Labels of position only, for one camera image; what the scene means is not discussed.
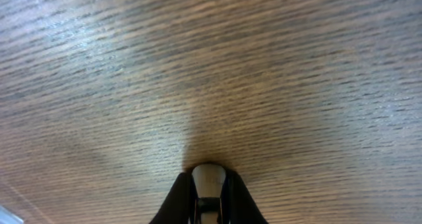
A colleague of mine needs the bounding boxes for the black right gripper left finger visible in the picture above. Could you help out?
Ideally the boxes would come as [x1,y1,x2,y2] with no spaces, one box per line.
[150,173,191,224]

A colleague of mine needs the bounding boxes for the clear plastic container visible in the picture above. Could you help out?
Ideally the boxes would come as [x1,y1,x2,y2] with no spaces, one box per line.
[0,206,24,224]

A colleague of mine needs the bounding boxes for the silver open-end wrench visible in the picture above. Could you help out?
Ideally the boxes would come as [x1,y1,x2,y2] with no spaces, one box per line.
[192,163,226,224]

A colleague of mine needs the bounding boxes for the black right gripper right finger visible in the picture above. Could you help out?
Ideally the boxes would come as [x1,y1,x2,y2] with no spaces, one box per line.
[228,171,268,224]

